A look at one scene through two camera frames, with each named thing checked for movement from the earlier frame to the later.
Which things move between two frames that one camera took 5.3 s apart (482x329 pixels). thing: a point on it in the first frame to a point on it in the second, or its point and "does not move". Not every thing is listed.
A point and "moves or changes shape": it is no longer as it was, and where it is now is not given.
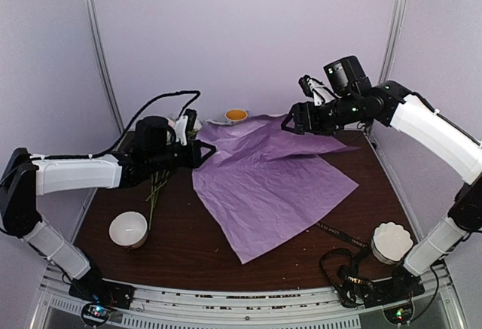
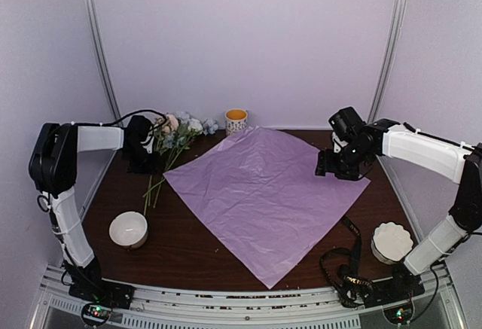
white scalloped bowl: x=390 y=242 does not move
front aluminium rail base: x=437 y=305 does not move
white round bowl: x=129 y=229 does not move
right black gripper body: x=323 y=123 to x=346 y=165
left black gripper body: x=190 y=161 to x=140 y=162
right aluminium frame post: x=395 y=25 does not move
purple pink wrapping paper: x=263 y=183 moves or changes shape
